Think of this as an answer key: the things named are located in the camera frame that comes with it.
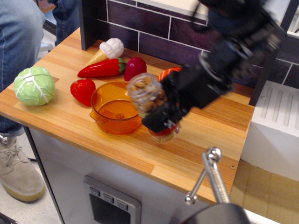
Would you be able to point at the green toy cabbage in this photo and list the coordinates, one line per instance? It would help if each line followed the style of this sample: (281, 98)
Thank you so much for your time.
(35, 86)

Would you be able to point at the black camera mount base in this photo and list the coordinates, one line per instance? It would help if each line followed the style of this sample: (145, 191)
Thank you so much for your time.
(222, 213)

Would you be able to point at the person leg blue jeans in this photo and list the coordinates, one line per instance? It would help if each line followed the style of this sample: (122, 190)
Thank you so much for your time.
(21, 33)

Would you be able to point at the red toy strawberry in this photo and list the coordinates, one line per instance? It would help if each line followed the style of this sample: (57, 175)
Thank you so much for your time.
(82, 90)

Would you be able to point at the metal clamp screw handle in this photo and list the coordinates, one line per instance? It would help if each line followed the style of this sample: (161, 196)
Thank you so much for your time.
(210, 160)

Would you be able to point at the red toy chili pepper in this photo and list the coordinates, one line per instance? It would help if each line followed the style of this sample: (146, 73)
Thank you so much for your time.
(106, 68)

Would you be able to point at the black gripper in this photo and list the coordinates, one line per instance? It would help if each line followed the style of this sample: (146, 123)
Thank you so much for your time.
(195, 86)

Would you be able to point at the clear almond jar red label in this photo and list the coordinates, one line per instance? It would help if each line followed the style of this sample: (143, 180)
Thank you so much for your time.
(146, 94)

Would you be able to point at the beige suede shoe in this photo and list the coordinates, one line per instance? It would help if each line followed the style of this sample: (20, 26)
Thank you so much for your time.
(18, 176)

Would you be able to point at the toy ice cream cone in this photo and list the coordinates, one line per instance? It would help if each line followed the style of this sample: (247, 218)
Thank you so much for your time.
(111, 49)

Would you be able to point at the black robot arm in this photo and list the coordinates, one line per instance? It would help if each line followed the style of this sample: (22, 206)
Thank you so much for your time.
(247, 31)

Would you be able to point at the grey toy oven control panel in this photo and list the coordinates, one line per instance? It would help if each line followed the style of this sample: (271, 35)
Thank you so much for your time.
(110, 206)

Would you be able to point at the dark side panel board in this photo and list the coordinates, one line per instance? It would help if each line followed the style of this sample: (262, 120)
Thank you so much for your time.
(90, 13)

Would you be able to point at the orange transparent plastic pot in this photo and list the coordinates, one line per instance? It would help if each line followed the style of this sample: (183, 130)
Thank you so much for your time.
(112, 109)

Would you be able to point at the toy salmon sushi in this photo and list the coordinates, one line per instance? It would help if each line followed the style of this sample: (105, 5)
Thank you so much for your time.
(166, 72)

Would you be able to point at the dark red toy egg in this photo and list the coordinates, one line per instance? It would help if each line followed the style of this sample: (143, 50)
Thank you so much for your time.
(135, 66)

